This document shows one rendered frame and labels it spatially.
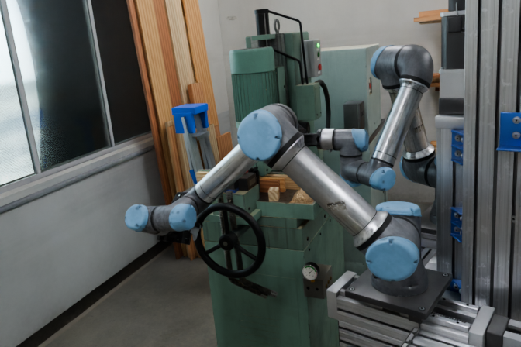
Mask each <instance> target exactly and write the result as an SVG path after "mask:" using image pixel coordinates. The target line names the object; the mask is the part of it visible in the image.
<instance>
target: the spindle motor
mask: <svg viewBox="0 0 521 347"><path fill-rule="evenodd" d="M229 63H230V70H231V78H232V86H233V100H234V108H235V116H236V127H237V128H239V126H240V123H241V122H242V121H243V119H244V118H246V117H247V116H248V115H249V114H250V113H251V112H253V111H256V110H259V109H261V108H263V107H265V106H266V105H269V104H275V103H278V94H277V84H276V73H275V63H274V49H273V48H272V46H266V47H255V48H246V49H239V50H231V51H230V52H229Z"/></svg>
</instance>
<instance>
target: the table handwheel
mask: <svg viewBox="0 0 521 347"><path fill-rule="evenodd" d="M215 211H223V219H224V227H225V233H224V234H223V235H222V236H221V237H220V238H219V244H217V245H216V246H213V247H212V248H211V249H208V250H206V251H205V248H204V246H203V244H202V238H201V229H200V230H199V231H198V236H197V239H196V240H195V241H194V242H195V247H196V249H197V251H198V254H199V255H200V256H201V258H202V260H203V261H204V262H205V263H206V265H207V266H209V267H210V268H211V269H212V270H214V271H215V272H217V273H219V274H221V275H223V276H225V277H230V278H243V277H248V276H249V275H251V274H253V273H254V272H256V271H257V270H258V269H259V267H260V266H261V264H262V262H263V261H264V257H265V253H266V242H265V238H264V233H263V232H262V229H261V227H260V226H259V224H258V223H257V221H256V220H255V218H254V217H253V216H252V215H251V214H250V213H248V212H247V211H245V210H244V209H242V208H241V207H239V206H236V205H234V204H229V203H216V204H211V205H210V206H209V207H208V208H207V209H206V210H205V211H203V212H202V213H201V214H199V215H198V217H197V220H196V222H199V223H203V222H204V220H205V218H206V217H207V216H208V215H210V214H212V213H213V212H215ZM228 211H230V212H232V213H235V214H237V215H239V216H240V217H241V218H243V219H244V220H245V221H246V222H247V223H248V224H249V225H238V226H237V229H236V230H232V231H230V230H229V222H228V214H227V212H228ZM250 227H251V228H252V229H253V231H254V234H255V236H256V238H257V245H258V251H257V256H255V255H254V254H252V253H250V252H248V251H247V250H245V249H244V248H243V247H242V246H240V245H238V244H237V243H238V238H239V237H240V236H241V235H242V234H243V233H245V232H246V231H247V230H248V229H249V228H250ZM220 248H222V249H223V250H226V251H230V250H231V249H233V248H235V249H237V250H239V251H241V252H242V253H243V254H245V255H247V256H248V257H250V258H251V259H252V260H254V262H253V263H252V264H251V265H250V266H249V267H247V268H246V269H243V270H229V269H227V268H224V267H222V266H220V265H219V264H217V263H216V262H215V261H214V260H213V259H212V258H211V257H210V256H209V254H210V253H212V252H214V251H216V250H217V249H220Z"/></svg>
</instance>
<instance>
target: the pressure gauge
mask: <svg viewBox="0 0 521 347"><path fill-rule="evenodd" d="M313 269H314V270H313ZM311 271H312V272H311ZM309 272H311V273H309ZM319 272H320V270H319V267H318V265H317V264H316V263H314V262H307V263H306V264H305V265H304V266H303V268H302V275H303V276H304V278H306V279H307V280H311V282H315V279H316V278H317V277H318V275H319Z"/></svg>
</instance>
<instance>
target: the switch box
mask: <svg viewBox="0 0 521 347"><path fill-rule="evenodd" d="M303 41H304V48H305V61H306V68H307V75H308V78H309V77H318V76H320V75H322V70H319V68H318V66H319V64H321V65H322V62H321V48H320V39H318V40H303ZM317 43H318V44H319V47H317ZM317 48H319V50H317ZM318 52H319V53H320V56H319V57H318V56H317V53H318ZM301 54H302V42H301ZM317 58H319V60H317ZM318 71H320V73H319V74H318ZM302 75H303V78H305V69H304V62H303V55H302Z"/></svg>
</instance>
